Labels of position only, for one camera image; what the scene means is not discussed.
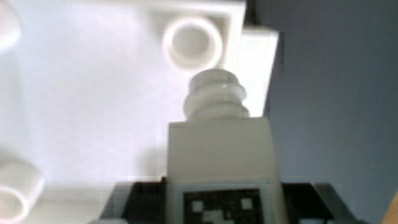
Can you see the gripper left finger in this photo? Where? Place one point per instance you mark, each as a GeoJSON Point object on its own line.
{"type": "Point", "coordinates": [136, 204]}

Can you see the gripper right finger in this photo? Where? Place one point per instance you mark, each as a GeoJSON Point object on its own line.
{"type": "Point", "coordinates": [315, 206]}

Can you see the white square tabletop part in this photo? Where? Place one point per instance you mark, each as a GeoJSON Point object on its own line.
{"type": "Point", "coordinates": [91, 93]}

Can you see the white leg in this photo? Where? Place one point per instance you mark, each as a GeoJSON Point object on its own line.
{"type": "Point", "coordinates": [225, 187]}

